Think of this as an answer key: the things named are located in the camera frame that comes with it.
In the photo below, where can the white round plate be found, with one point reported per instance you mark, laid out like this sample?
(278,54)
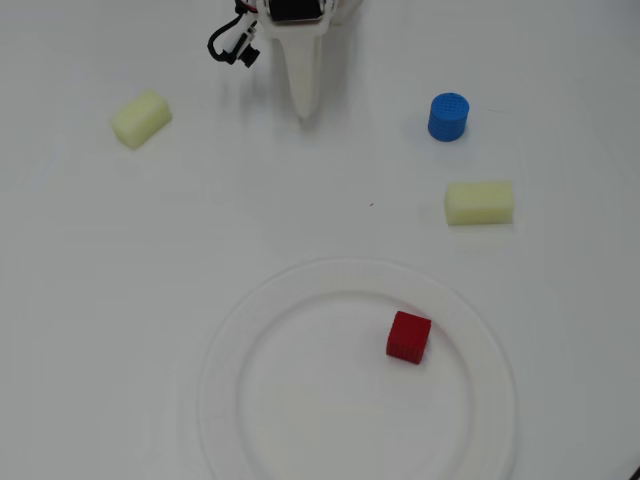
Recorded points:
(310,400)

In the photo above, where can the blue ribbed cylinder block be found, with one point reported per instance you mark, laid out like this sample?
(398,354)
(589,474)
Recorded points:
(448,117)

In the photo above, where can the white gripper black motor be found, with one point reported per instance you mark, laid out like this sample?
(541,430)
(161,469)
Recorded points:
(301,45)

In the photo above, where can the pale yellow foam block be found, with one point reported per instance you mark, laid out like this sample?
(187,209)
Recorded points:
(480,202)
(141,119)

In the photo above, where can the black and white wrist camera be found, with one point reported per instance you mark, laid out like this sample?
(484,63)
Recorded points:
(245,47)

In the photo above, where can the red cube block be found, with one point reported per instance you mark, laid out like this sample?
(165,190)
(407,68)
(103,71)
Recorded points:
(407,337)

